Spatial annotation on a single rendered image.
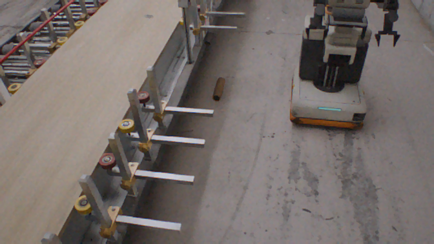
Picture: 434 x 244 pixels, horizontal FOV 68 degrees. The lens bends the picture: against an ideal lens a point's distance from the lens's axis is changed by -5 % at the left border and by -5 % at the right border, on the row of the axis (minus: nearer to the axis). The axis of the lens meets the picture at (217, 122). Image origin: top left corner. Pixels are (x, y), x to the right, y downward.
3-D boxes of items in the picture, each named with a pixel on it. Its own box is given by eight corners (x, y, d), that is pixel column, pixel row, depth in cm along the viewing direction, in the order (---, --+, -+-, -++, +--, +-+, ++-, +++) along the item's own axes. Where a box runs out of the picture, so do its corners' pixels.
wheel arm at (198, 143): (205, 144, 179) (205, 139, 177) (204, 149, 177) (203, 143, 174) (128, 137, 186) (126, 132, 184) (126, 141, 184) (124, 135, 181)
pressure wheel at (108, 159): (104, 181, 163) (97, 166, 155) (105, 169, 169) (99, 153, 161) (121, 178, 164) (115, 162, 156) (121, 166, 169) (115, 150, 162)
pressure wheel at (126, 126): (121, 142, 182) (115, 126, 175) (127, 132, 188) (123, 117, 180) (134, 144, 181) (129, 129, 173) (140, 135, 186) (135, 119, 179)
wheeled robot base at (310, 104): (291, 81, 347) (293, 60, 330) (354, 86, 335) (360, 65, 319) (289, 124, 298) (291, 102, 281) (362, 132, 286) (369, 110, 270)
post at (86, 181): (121, 239, 153) (90, 173, 121) (119, 246, 150) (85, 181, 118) (114, 239, 153) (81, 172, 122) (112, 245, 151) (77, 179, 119)
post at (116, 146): (140, 199, 173) (117, 132, 141) (138, 204, 170) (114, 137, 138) (134, 198, 174) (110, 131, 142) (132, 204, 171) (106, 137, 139)
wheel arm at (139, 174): (195, 181, 161) (194, 175, 158) (193, 186, 158) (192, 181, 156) (110, 171, 168) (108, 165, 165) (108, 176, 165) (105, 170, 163)
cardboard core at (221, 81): (225, 77, 349) (220, 95, 328) (225, 83, 355) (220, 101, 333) (217, 77, 351) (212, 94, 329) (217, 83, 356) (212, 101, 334)
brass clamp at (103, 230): (124, 213, 150) (121, 206, 147) (112, 240, 141) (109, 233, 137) (111, 211, 151) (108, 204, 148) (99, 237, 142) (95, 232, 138)
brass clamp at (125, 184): (141, 170, 168) (139, 162, 165) (132, 191, 158) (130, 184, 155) (130, 168, 169) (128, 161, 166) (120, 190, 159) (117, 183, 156)
